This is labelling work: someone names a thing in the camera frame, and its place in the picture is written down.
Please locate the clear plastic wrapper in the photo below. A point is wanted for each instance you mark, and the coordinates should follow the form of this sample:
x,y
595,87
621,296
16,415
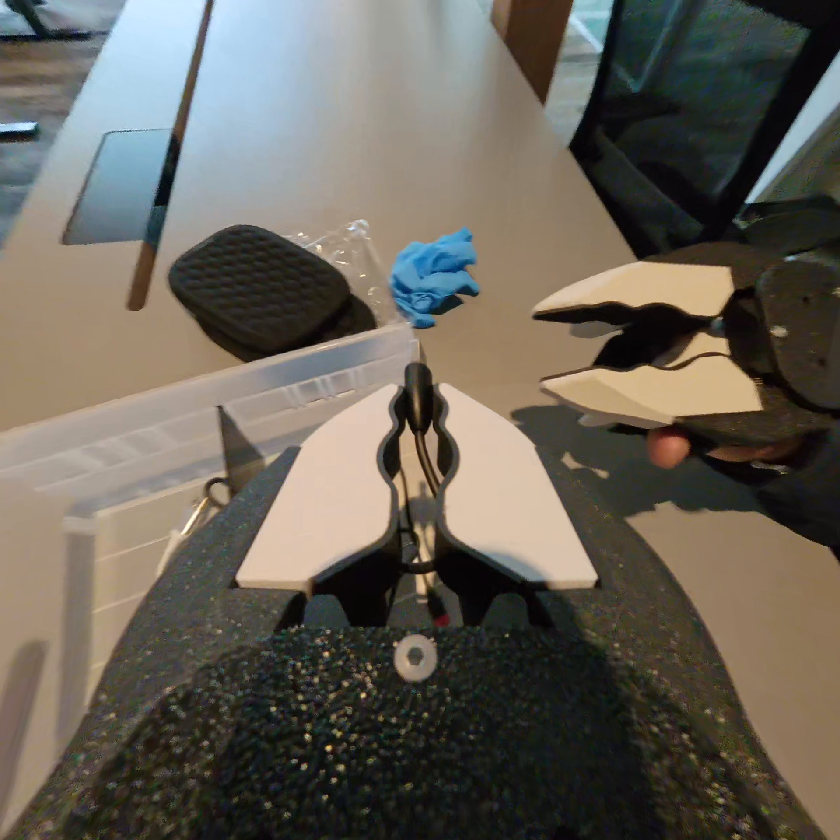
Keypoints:
x,y
367,262

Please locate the blue crumpled glove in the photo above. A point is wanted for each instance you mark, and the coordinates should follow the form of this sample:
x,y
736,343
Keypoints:
x,y
433,275

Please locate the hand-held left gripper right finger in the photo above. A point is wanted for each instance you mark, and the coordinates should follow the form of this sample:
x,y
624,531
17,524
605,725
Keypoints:
x,y
512,512

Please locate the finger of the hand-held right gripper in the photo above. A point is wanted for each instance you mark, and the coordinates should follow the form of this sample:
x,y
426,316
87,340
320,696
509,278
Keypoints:
x,y
656,285
682,394

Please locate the person's right hand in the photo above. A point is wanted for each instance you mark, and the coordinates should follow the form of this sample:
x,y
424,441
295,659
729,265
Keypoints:
x,y
669,449

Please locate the black wooden chair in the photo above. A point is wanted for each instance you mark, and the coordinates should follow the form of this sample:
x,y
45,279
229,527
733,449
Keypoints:
x,y
689,98

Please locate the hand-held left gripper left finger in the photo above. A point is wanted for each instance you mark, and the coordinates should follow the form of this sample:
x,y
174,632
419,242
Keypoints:
x,y
321,512

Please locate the black textured pad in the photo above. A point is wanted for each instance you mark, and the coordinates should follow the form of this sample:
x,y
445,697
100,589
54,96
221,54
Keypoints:
x,y
262,289

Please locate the clear plastic bin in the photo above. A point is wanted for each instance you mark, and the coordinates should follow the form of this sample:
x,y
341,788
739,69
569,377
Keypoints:
x,y
197,420

